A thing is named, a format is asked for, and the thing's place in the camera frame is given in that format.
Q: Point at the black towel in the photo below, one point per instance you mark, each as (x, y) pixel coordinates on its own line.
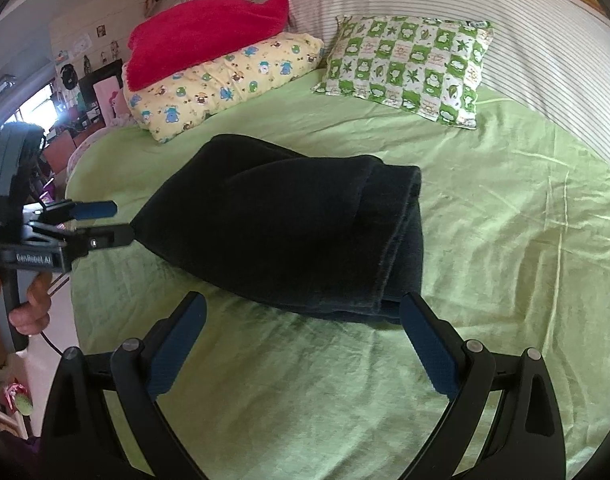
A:
(285, 235)

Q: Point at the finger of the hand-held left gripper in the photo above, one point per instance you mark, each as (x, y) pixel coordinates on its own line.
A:
(95, 210)
(102, 240)

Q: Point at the green white checkered pillow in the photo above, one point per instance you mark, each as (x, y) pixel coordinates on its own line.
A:
(410, 65)

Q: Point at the red fluffy pillow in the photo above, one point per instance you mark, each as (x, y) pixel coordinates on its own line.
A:
(200, 40)

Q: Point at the pink box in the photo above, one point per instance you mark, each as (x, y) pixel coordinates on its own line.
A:
(109, 100)

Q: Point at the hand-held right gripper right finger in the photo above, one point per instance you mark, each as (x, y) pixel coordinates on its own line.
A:
(430, 345)

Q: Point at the bright window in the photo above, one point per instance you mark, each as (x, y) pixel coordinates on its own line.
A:
(35, 105)

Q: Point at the light green bed sheet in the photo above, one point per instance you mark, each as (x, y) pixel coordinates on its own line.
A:
(510, 270)

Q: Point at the person's left hand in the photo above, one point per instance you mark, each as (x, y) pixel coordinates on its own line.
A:
(35, 317)

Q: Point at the yellow cartoon print pillow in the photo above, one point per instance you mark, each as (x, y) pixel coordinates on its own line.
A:
(210, 90)

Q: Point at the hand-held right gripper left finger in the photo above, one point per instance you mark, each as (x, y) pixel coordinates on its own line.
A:
(180, 340)

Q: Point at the white striped bolster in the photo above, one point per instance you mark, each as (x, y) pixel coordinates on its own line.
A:
(550, 50)

